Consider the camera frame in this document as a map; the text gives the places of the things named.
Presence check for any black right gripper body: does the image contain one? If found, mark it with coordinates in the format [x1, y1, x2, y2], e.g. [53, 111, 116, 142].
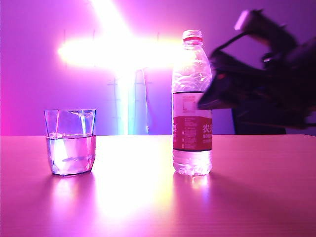
[229, 55, 284, 124]

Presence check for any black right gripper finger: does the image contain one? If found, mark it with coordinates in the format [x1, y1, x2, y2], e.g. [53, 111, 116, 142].
[197, 71, 237, 111]
[209, 49, 233, 72]

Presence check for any clear red-label water bottle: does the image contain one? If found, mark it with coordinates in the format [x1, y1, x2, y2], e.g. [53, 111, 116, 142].
[171, 29, 213, 176]

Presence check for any black office chair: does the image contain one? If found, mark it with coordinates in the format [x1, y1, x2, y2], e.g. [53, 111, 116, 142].
[231, 108, 287, 135]

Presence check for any vertical LED light strip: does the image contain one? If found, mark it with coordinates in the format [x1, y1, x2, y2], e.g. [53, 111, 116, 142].
[88, 0, 149, 136]

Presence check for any horizontal LED light strip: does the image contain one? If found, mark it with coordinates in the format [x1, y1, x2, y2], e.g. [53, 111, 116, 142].
[57, 37, 188, 70]

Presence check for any clear faceted drinking glass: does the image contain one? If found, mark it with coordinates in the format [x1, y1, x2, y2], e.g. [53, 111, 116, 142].
[43, 108, 97, 176]

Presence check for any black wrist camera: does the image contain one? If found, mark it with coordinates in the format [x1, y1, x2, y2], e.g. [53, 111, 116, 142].
[234, 9, 298, 54]

